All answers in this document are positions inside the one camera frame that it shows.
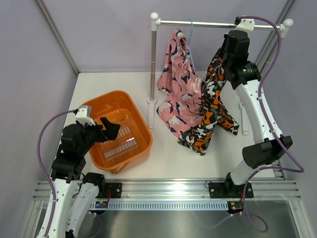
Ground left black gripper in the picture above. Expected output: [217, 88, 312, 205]
[78, 117, 120, 155]

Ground orange camouflage shorts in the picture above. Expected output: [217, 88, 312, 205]
[177, 47, 239, 156]

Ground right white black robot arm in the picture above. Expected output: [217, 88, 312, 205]
[221, 30, 293, 197]

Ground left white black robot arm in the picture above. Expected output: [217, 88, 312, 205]
[38, 117, 120, 238]

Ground pink patterned shorts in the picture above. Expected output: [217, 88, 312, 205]
[157, 29, 203, 137]

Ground orange plastic basket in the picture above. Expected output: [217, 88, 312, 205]
[82, 90, 153, 174]

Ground metal clothes rack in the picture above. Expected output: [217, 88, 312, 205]
[147, 12, 294, 136]

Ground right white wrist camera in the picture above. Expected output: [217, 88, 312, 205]
[234, 17, 255, 34]

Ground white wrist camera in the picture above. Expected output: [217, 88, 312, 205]
[234, 17, 255, 34]
[75, 105, 96, 126]

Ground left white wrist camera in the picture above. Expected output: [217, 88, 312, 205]
[75, 105, 96, 126]

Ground blue wire hanger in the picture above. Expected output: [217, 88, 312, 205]
[182, 18, 199, 78]

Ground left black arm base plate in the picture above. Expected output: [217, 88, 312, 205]
[98, 182, 122, 199]

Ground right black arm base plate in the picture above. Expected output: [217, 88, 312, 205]
[208, 182, 254, 199]

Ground aluminium rail frame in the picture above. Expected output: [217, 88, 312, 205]
[25, 161, 310, 238]

